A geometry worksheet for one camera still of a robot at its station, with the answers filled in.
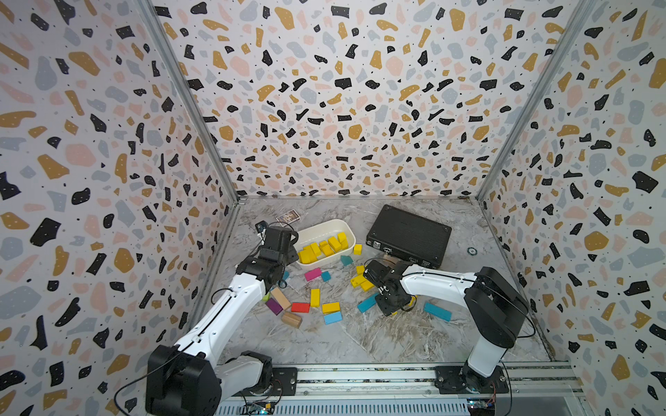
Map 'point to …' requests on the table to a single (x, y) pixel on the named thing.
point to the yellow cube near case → (357, 250)
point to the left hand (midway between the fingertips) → (289, 248)
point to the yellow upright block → (315, 297)
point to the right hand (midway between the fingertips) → (389, 307)
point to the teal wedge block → (347, 260)
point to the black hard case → (397, 235)
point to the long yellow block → (307, 256)
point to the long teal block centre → (368, 303)
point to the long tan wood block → (281, 298)
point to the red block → (300, 307)
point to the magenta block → (313, 274)
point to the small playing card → (288, 217)
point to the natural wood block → (291, 319)
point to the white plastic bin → (326, 240)
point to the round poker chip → (472, 251)
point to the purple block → (274, 306)
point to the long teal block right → (439, 312)
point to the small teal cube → (326, 276)
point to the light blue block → (333, 317)
